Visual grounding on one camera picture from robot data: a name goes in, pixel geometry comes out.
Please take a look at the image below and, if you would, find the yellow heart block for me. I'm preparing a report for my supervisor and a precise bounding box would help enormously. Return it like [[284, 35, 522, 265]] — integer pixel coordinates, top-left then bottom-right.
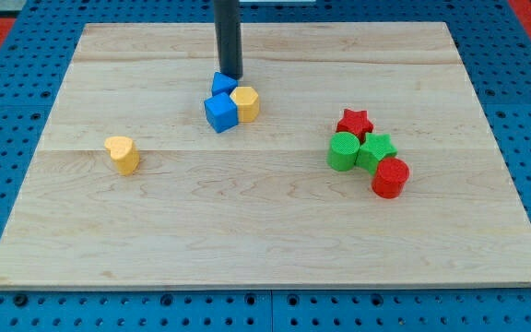
[[104, 136, 140, 176]]

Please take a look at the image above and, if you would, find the blue cube block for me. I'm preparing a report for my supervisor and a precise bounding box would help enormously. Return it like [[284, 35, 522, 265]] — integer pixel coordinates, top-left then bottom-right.
[[204, 93, 239, 133]]

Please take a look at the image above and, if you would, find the yellow hexagon block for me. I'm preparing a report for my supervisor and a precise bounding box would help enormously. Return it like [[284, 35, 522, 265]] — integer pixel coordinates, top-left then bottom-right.
[[230, 87, 260, 123]]

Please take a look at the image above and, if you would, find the green cylinder block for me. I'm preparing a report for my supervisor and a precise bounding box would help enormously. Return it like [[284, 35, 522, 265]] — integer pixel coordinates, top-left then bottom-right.
[[327, 132, 360, 172]]

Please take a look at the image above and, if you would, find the blue triangle block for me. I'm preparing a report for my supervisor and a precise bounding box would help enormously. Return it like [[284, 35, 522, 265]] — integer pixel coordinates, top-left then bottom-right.
[[211, 72, 238, 96]]

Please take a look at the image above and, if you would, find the red star block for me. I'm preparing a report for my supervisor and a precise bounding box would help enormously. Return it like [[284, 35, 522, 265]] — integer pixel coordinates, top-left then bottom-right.
[[336, 108, 374, 144]]

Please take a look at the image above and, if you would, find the light wooden board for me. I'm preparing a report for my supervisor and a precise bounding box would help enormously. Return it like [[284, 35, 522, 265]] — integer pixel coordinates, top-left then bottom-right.
[[0, 22, 531, 291]]

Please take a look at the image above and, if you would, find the green star block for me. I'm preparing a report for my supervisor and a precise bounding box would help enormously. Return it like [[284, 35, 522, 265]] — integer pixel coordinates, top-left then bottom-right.
[[355, 133, 398, 175]]

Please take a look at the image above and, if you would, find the red cylinder block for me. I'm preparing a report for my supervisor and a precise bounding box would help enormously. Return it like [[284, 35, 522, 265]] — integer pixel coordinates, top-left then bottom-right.
[[372, 157, 410, 199]]

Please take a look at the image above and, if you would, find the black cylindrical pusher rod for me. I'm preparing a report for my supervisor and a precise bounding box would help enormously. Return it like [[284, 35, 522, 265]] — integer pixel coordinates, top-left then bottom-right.
[[213, 0, 243, 79]]

